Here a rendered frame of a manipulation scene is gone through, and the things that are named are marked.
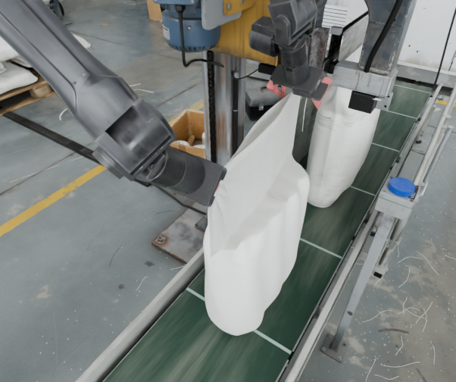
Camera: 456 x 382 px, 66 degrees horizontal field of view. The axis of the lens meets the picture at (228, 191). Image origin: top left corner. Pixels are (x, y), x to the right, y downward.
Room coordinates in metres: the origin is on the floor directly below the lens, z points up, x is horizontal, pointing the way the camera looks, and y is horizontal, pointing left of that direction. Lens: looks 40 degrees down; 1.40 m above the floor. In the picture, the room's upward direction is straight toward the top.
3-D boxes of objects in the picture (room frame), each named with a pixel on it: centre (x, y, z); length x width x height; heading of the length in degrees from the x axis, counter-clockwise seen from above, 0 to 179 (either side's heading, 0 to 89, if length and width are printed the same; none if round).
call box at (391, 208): (0.67, -0.43, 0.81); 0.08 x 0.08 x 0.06; 56
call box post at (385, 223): (0.67, -0.43, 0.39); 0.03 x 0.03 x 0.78; 56
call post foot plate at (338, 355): (0.67, -0.43, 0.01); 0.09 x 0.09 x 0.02; 56
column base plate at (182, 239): (1.30, 0.09, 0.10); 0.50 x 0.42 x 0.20; 146
